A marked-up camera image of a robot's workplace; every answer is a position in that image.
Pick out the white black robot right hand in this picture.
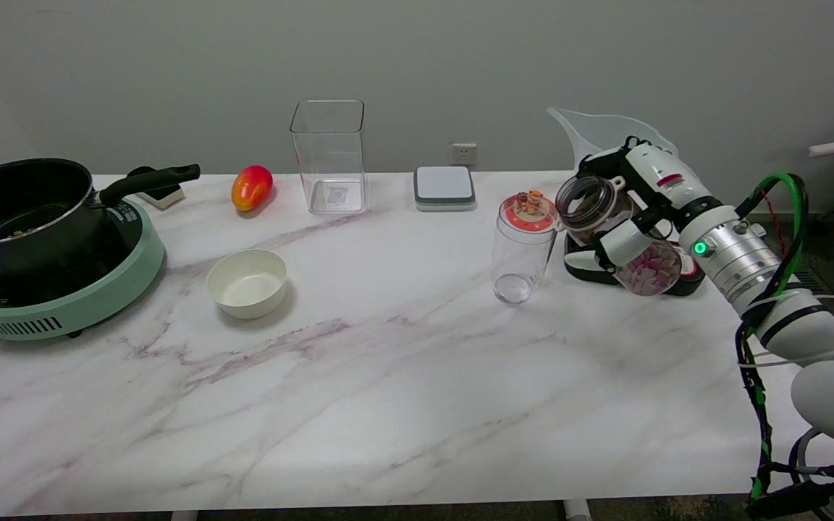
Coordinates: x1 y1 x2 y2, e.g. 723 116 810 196
565 137 723 284

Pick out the clear jar with dark rim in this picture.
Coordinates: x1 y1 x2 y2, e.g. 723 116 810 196
556 174 683 297

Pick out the large clear measuring jug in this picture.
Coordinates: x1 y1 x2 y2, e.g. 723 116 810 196
547 107 678 171

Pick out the clear cup with red funnel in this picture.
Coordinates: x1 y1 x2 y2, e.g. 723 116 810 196
491 190 561 305

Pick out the black device with red label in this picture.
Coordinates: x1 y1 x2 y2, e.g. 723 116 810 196
564 228 706 297

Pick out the grey white square lid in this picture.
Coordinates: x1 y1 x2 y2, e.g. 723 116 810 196
413 166 477 212

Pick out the clear square plastic container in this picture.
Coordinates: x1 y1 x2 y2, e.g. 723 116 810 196
290 100 369 216

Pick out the red yellow mango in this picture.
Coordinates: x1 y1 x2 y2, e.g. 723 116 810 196
231 165 274 212

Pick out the white bowl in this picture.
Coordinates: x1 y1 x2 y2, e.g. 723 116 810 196
206 249 288 321

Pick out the mint green induction cooker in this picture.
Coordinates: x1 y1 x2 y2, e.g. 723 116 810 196
0 197 166 342

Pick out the green black robot cable bundle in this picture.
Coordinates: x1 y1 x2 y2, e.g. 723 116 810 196
734 171 813 501

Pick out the black corrugated robot cable loop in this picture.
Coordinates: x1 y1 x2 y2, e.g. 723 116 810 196
746 427 834 520

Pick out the black saucepan with handle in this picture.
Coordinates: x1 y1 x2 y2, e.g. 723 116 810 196
0 158 201 281

